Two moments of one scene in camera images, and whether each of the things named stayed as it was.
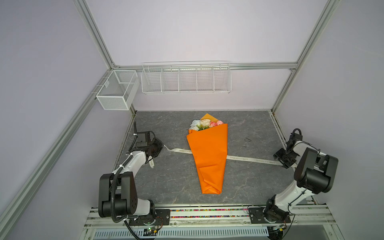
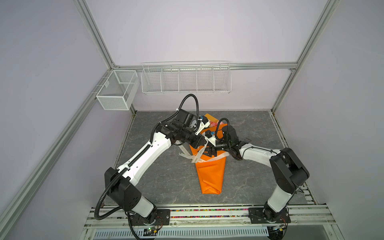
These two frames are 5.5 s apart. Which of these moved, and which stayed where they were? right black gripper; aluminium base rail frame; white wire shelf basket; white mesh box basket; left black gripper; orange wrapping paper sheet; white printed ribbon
Moved: left black gripper; white printed ribbon; right black gripper
Stayed: aluminium base rail frame; orange wrapping paper sheet; white wire shelf basket; white mesh box basket
